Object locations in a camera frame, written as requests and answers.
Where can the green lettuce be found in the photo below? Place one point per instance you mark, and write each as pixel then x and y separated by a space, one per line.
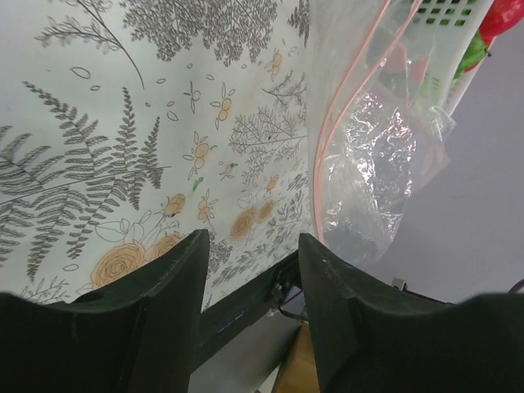
pixel 477 50

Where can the floral patterned tablecloth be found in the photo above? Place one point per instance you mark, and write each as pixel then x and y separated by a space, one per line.
pixel 127 125

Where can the red apple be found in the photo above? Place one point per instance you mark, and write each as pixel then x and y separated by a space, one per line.
pixel 501 17

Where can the clear zip top bag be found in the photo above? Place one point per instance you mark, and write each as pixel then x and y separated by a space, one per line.
pixel 375 134

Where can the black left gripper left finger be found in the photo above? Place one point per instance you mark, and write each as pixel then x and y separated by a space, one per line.
pixel 137 334

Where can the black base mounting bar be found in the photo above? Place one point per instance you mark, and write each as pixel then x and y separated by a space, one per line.
pixel 227 318

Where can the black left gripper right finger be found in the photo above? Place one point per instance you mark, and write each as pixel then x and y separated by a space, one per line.
pixel 371 337

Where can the white perforated plastic basket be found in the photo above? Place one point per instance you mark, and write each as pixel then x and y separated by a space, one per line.
pixel 436 39

